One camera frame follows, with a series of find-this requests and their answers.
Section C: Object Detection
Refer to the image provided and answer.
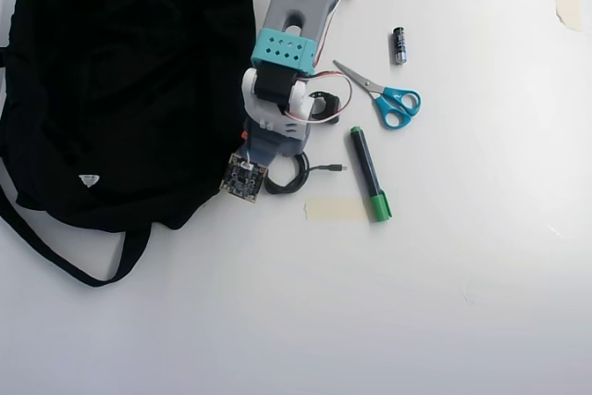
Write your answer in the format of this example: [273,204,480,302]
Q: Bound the blue-grey gripper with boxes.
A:
[239,119,310,167]

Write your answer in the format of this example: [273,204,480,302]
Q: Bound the black USB cable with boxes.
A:
[263,152,348,196]

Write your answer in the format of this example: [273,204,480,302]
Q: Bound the black fabric bag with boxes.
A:
[0,0,258,289]

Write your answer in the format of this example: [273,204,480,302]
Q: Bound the black smartwatch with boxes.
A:
[307,91,342,125]

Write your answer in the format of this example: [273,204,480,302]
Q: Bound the beige masking tape piece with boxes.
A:
[303,195,371,223]
[553,0,582,33]

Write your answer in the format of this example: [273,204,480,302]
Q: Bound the black marker with green cap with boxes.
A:
[347,125,394,223]

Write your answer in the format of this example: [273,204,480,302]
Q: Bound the black AA battery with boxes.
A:
[391,26,409,66]

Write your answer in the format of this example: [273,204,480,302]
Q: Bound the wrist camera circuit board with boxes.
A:
[218,152,270,205]

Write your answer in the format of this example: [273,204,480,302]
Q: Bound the red white servo wire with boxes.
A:
[281,0,371,126]

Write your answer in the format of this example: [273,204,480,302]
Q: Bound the blue-handled scissors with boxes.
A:
[332,59,423,130]

